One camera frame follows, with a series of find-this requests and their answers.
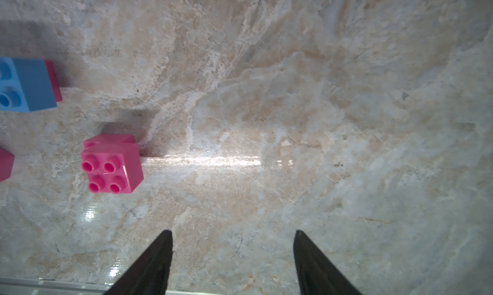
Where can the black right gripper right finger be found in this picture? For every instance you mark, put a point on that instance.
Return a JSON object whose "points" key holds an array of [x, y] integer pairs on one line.
{"points": [[315, 272]]}

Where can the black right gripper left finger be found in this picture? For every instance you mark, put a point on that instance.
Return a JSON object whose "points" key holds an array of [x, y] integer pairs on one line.
{"points": [[150, 272]]}

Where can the pink lego brick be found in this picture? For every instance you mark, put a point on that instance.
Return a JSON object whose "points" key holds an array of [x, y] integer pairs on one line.
{"points": [[112, 163], [53, 80], [6, 164]]}

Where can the blue lego brick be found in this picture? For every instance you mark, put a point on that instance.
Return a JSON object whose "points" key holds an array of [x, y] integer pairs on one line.
{"points": [[25, 85]]}

